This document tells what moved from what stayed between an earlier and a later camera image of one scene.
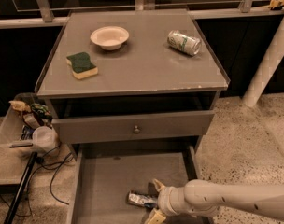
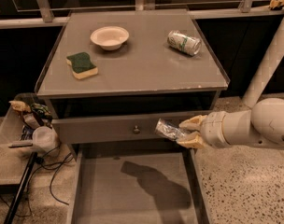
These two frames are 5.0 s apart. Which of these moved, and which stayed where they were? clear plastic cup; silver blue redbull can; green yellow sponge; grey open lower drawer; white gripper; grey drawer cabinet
Moved: silver blue redbull can; white gripper
Stayed: grey drawer cabinet; green yellow sponge; grey open lower drawer; clear plastic cup
